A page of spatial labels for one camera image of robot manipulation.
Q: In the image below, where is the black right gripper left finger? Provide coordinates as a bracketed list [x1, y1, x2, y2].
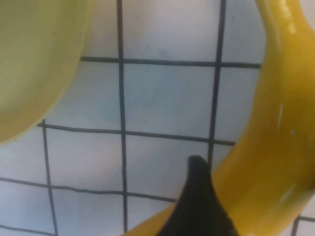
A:
[157, 155, 241, 236]

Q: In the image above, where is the yellow banana green tip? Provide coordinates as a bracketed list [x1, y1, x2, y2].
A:
[120, 0, 315, 236]

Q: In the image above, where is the yellow round plate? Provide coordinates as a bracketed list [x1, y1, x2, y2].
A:
[0, 0, 93, 146]

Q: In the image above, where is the white black-grid tablecloth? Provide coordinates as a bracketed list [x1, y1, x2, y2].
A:
[0, 0, 315, 236]

